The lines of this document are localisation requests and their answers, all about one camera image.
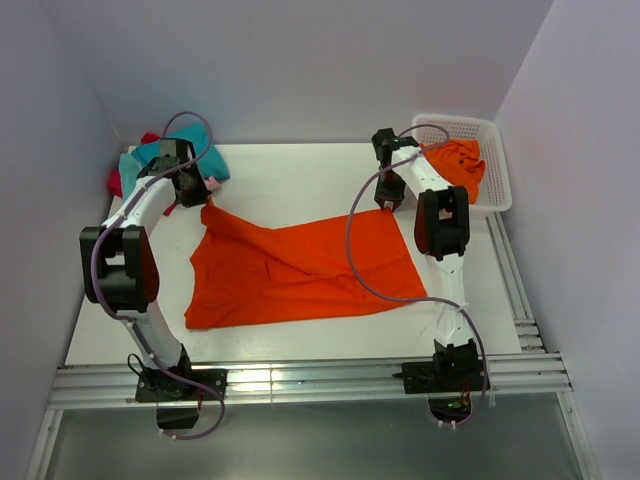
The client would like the orange t-shirt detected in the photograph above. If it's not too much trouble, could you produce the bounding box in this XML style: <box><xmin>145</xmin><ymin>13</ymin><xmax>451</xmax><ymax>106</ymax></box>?
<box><xmin>185</xmin><ymin>204</ymin><xmax>426</xmax><ymax>330</ymax></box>
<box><xmin>425</xmin><ymin>139</ymin><xmax>486</xmax><ymax>204</ymax></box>

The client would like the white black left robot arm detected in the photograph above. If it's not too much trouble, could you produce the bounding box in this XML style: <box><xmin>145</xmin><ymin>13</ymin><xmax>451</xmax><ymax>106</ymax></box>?
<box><xmin>79</xmin><ymin>138</ymin><xmax>210</xmax><ymax>399</ymax></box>

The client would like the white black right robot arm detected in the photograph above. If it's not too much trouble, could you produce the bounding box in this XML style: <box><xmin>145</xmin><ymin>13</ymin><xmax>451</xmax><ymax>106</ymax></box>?
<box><xmin>371</xmin><ymin>128</ymin><xmax>489</xmax><ymax>392</ymax></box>

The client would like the pink folded t-shirt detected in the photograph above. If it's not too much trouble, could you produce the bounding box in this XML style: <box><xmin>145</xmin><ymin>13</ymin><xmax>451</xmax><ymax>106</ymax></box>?
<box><xmin>164</xmin><ymin>175</ymin><xmax>222</xmax><ymax>217</ymax></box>

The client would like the teal folded t-shirt top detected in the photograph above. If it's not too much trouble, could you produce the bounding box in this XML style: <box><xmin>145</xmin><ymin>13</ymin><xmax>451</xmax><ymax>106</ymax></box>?
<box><xmin>132</xmin><ymin>123</ymin><xmax>230</xmax><ymax>180</ymax></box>

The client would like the mint green folded t-shirt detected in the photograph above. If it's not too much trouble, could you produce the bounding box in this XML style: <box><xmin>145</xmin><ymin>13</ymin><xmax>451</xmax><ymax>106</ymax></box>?
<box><xmin>118</xmin><ymin>153</ymin><xmax>143</xmax><ymax>201</ymax></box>

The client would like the orange t-shirt in basket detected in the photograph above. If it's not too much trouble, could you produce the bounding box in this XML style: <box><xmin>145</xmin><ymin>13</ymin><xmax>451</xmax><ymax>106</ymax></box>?
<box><xmin>425</xmin><ymin>139</ymin><xmax>486</xmax><ymax>204</ymax></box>

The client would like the red folded t-shirt bottom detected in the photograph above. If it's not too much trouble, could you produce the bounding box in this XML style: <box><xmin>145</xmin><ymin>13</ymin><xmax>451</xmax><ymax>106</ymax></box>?
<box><xmin>107</xmin><ymin>132</ymin><xmax>159</xmax><ymax>198</ymax></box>

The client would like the white plastic laundry basket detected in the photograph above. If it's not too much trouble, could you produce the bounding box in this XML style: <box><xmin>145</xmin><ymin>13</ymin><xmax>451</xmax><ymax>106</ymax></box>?
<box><xmin>411</xmin><ymin>114</ymin><xmax>512</xmax><ymax>218</ymax></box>

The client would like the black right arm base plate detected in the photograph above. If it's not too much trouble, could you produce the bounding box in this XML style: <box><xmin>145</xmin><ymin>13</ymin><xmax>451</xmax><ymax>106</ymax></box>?
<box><xmin>393</xmin><ymin>360</ymin><xmax>491</xmax><ymax>428</ymax></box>

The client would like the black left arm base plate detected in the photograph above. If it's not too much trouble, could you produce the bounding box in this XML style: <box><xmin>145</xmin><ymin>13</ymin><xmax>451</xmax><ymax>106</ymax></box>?
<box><xmin>135</xmin><ymin>369</ymin><xmax>217</xmax><ymax>431</ymax></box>

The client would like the aluminium front rail frame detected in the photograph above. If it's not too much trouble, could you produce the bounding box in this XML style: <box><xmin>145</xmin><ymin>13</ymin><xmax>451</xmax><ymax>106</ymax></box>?
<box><xmin>26</xmin><ymin>353</ymin><xmax>602</xmax><ymax>479</ymax></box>

